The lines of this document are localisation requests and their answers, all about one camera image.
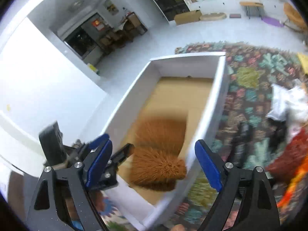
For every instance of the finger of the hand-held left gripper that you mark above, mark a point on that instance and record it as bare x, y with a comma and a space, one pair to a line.
124, 152

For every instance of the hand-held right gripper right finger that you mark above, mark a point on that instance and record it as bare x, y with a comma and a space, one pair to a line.
208, 166

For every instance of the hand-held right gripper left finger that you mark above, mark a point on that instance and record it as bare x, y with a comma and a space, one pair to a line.
96, 166

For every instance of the brown fluffy cushion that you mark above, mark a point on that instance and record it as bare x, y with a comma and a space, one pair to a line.
156, 166

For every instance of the white storage box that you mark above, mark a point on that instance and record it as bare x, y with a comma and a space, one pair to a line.
211, 105

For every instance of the black lace hair accessory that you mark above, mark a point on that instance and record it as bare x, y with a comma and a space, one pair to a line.
278, 132

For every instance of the red orange plush cloth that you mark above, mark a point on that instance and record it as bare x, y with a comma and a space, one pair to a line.
288, 158

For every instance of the colourful patterned woven blanket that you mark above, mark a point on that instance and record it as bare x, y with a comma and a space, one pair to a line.
250, 77

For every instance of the cluttered wooden table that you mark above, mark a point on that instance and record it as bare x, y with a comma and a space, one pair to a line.
122, 32

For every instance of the red door poster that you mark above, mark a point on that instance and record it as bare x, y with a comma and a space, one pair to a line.
97, 24

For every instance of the yellow flat box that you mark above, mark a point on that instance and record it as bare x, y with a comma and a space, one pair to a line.
303, 61

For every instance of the brown cardboard box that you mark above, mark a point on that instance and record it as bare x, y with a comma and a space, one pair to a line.
187, 18

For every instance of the beige round floor cushion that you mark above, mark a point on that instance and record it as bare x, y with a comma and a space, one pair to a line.
213, 16

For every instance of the dark small floor mat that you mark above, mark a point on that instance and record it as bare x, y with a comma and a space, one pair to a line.
235, 15

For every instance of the purple floor mat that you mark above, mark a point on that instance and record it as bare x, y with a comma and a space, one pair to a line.
273, 21

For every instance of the white low media cabinet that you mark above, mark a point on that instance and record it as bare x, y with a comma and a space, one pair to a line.
223, 3

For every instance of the wooden side table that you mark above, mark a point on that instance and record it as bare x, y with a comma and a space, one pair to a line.
251, 4

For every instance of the orange lounge chair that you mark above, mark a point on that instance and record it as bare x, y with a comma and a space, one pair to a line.
294, 16

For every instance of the framed wall picture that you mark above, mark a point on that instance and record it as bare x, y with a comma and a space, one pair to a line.
111, 6

